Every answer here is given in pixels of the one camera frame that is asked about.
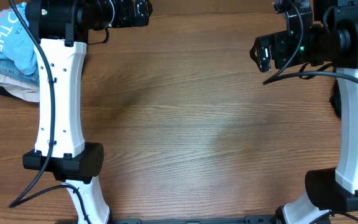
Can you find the light blue printed t-shirt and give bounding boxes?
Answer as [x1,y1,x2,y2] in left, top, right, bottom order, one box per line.
[0,7,37,74]

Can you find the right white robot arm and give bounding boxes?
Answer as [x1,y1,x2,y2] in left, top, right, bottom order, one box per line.
[245,1,358,223]

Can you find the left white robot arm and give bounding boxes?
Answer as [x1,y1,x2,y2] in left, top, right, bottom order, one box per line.
[22,0,153,223]

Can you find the crumpled black garment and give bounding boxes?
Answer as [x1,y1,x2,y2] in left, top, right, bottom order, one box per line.
[329,80,341,119]

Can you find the folded white garment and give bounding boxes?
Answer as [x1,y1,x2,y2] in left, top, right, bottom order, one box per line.
[0,74,40,103]

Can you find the folded blue denim jeans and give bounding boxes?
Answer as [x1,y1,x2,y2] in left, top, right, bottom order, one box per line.
[0,59,39,86]

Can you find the folded black garment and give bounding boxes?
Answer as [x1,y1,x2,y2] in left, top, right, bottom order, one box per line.
[0,86,16,98]

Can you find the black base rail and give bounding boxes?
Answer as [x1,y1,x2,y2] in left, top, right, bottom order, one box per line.
[107,215,285,224]

